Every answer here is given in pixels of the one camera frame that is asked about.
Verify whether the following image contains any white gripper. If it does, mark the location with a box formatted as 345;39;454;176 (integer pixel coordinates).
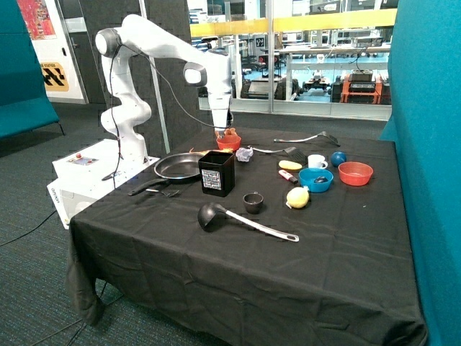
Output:
210;97;233;132

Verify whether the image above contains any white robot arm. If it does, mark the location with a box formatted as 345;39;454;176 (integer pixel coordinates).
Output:
95;14;233;162

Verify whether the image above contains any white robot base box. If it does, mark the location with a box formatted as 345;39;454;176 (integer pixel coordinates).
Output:
47;139;158;229

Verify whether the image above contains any brown teddy toy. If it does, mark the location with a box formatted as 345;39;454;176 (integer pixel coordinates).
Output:
215;128;237;138

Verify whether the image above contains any red bowl with toys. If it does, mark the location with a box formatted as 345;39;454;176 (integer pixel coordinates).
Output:
216;135;241;151

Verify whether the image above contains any yellow brown toy lizard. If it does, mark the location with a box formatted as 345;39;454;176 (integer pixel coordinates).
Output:
189;148;219;156

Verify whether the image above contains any black square bin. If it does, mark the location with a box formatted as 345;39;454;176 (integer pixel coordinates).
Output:
199;151;235;198

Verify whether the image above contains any black frying pan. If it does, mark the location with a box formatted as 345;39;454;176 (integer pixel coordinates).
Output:
128;153;204;196

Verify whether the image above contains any black slotted spatula near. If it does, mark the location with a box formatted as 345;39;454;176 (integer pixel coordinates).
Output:
248;146;308;165

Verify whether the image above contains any yellow potato toy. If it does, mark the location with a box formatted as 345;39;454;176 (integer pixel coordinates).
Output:
278;160;303;171

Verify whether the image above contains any red white marker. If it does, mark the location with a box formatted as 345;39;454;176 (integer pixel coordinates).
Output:
278;169;298;185

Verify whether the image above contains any small black cup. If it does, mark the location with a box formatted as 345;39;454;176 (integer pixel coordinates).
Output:
243;192;264;214

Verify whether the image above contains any black fork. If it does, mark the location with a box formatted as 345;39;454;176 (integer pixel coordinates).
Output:
146;188;179;198

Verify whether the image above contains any white mug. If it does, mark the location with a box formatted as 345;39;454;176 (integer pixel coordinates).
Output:
308;154;328;169

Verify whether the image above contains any black spatula far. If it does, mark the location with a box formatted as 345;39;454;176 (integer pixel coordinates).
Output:
273;131;340;147

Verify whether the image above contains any yellow lemon toy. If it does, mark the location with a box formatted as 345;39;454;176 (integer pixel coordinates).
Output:
285;187;310;209

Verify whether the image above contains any blue plastic bowl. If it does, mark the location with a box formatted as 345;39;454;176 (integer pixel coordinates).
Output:
298;168;334;193

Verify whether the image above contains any dark object in blue bowl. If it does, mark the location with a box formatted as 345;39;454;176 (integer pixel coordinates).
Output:
314;176;328;184

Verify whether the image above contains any blue ball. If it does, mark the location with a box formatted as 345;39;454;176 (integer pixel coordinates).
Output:
330;151;347;167

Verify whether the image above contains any black tablecloth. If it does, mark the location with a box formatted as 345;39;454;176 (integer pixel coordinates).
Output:
66;138;429;345

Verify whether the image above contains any red plastic bowl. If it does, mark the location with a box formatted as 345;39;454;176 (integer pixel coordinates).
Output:
338;161;374;187

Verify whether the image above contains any black ladle steel handle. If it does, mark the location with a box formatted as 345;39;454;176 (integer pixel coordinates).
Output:
197;203;300;242

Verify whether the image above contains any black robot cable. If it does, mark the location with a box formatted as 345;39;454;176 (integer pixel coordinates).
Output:
102;43;231;182

